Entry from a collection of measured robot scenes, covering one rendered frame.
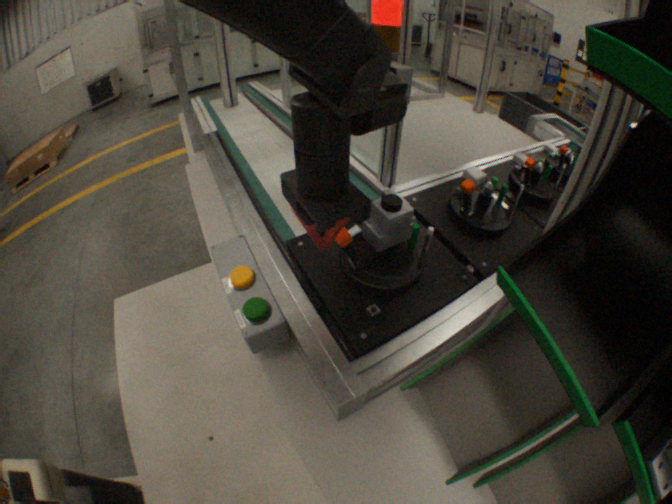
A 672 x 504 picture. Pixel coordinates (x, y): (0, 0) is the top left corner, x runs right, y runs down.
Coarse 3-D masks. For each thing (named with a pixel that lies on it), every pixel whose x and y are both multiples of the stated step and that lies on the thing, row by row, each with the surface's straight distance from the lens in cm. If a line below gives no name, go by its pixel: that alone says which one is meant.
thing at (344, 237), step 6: (342, 228) 40; (354, 228) 42; (342, 234) 40; (348, 234) 40; (354, 234) 41; (360, 234) 41; (336, 240) 40; (342, 240) 40; (348, 240) 40; (342, 246) 41; (348, 246) 42; (348, 252) 43; (354, 252) 43; (354, 258) 44; (354, 264) 46
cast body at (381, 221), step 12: (372, 204) 43; (384, 204) 42; (396, 204) 42; (408, 204) 44; (372, 216) 44; (384, 216) 41; (396, 216) 41; (408, 216) 43; (372, 228) 43; (384, 228) 42; (396, 228) 43; (408, 228) 45; (372, 240) 44; (384, 240) 43; (396, 240) 45
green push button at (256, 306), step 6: (252, 300) 47; (258, 300) 47; (264, 300) 47; (246, 306) 46; (252, 306) 46; (258, 306) 46; (264, 306) 46; (246, 312) 46; (252, 312) 46; (258, 312) 46; (264, 312) 45; (246, 318) 46; (252, 318) 45; (258, 318) 45; (264, 318) 46
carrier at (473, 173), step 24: (432, 192) 68; (456, 192) 65; (480, 192) 63; (504, 192) 65; (432, 216) 61; (456, 216) 61; (480, 216) 62; (504, 216) 66; (456, 240) 58; (480, 240) 60; (504, 240) 63; (528, 240) 66; (480, 264) 56
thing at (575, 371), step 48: (624, 144) 27; (624, 192) 32; (576, 240) 26; (624, 240) 28; (528, 288) 23; (576, 288) 24; (624, 288) 26; (576, 336) 23; (624, 336) 25; (576, 384) 20; (624, 384) 24
